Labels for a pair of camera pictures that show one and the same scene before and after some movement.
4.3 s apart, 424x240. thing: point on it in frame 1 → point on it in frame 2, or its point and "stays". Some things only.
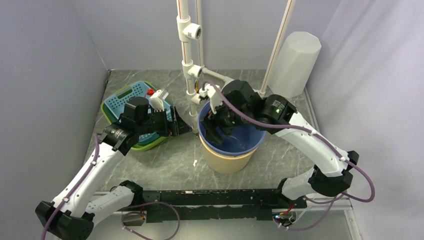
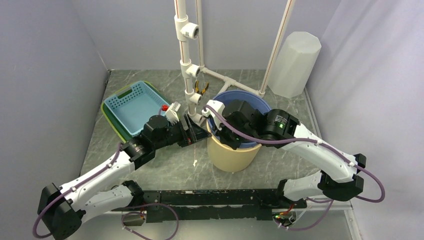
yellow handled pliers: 197,86 stays
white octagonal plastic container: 295,59 stays
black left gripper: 174,128 → 195,133
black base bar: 249,204 stays
